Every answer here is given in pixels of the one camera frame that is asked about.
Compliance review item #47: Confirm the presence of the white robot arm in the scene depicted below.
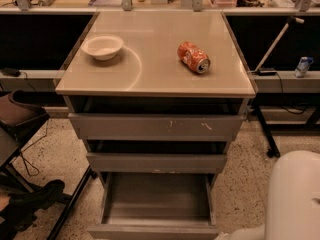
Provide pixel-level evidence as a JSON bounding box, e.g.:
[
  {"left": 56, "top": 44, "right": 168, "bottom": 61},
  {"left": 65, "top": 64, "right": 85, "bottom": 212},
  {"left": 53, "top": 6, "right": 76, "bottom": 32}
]
[{"left": 214, "top": 150, "right": 320, "bottom": 240}]

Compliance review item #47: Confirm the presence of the grey drawer cabinet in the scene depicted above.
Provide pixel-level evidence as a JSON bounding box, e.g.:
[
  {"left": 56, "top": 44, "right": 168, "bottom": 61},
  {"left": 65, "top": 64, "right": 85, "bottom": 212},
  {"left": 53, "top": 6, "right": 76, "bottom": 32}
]
[{"left": 54, "top": 10, "right": 257, "bottom": 198}]

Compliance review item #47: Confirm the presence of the grey top drawer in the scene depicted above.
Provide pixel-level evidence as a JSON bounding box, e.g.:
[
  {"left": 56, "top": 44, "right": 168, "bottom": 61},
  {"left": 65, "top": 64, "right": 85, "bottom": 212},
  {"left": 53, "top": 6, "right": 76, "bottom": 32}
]
[{"left": 69, "top": 113, "right": 243, "bottom": 141}]

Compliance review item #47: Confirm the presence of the grey drawer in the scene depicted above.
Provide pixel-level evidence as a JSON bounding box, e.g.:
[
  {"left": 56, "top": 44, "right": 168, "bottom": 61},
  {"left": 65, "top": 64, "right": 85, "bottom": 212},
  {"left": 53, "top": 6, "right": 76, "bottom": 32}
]
[
  {"left": 69, "top": 113, "right": 243, "bottom": 141},
  {"left": 87, "top": 153, "right": 227, "bottom": 174},
  {"left": 88, "top": 173, "right": 218, "bottom": 240}
]

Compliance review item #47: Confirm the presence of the grey middle drawer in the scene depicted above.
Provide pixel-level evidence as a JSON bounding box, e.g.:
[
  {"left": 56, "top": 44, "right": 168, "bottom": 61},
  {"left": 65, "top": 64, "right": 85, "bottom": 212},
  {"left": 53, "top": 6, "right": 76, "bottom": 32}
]
[{"left": 87, "top": 153, "right": 227, "bottom": 174}]

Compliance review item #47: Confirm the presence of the grey bottom drawer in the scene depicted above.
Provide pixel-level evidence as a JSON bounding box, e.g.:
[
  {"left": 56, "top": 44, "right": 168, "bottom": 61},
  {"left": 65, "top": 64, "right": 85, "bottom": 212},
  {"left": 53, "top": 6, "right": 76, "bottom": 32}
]
[{"left": 88, "top": 173, "right": 218, "bottom": 240}]

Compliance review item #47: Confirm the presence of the orange soda can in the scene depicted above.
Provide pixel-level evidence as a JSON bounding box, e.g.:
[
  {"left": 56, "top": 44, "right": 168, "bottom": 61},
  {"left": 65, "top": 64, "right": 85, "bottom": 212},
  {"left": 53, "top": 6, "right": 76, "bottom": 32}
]
[{"left": 177, "top": 41, "right": 211, "bottom": 74}]

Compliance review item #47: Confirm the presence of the white bowl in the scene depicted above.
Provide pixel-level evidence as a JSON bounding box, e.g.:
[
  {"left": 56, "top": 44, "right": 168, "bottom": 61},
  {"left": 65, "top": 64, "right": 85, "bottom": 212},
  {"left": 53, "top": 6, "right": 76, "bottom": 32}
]
[{"left": 81, "top": 35, "right": 124, "bottom": 61}]

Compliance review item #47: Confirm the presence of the black power adapter right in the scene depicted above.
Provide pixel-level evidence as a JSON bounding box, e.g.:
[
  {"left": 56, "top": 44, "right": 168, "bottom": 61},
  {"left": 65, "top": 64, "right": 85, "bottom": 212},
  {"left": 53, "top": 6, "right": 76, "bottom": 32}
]
[{"left": 257, "top": 68, "right": 277, "bottom": 76}]

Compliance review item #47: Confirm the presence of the black power adapter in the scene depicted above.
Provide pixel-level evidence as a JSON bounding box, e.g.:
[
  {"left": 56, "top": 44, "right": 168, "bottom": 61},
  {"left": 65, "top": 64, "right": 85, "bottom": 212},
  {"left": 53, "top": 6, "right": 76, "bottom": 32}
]
[
  {"left": 257, "top": 68, "right": 277, "bottom": 76},
  {"left": 0, "top": 68, "right": 21, "bottom": 77}
]

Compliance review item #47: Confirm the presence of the black diagonal floor bar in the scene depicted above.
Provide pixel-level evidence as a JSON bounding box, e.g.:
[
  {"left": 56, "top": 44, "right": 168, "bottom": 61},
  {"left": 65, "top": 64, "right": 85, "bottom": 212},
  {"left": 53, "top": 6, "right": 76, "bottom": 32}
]
[{"left": 47, "top": 166, "right": 96, "bottom": 240}]

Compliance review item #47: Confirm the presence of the black table leg stand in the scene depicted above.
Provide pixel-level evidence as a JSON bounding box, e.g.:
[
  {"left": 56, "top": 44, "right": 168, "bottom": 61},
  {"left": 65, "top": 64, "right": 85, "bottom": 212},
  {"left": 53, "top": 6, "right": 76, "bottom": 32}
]
[{"left": 253, "top": 103, "right": 280, "bottom": 158}]

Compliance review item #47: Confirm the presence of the black office chair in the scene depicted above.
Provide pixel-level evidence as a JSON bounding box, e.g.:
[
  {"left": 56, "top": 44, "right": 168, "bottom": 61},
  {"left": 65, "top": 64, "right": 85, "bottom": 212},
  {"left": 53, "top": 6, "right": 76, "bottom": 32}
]
[{"left": 0, "top": 91, "right": 71, "bottom": 240}]

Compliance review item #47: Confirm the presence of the black power adapter left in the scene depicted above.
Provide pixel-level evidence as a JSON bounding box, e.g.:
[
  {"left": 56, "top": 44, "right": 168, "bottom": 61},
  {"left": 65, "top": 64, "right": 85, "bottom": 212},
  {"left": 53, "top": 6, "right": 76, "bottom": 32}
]
[{"left": 0, "top": 68, "right": 21, "bottom": 77}]

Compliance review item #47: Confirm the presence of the white leaning rod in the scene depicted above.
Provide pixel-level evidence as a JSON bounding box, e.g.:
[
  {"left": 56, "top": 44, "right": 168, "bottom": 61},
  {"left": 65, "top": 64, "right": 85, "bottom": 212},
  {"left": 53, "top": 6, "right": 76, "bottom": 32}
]
[{"left": 253, "top": 16, "right": 304, "bottom": 74}]

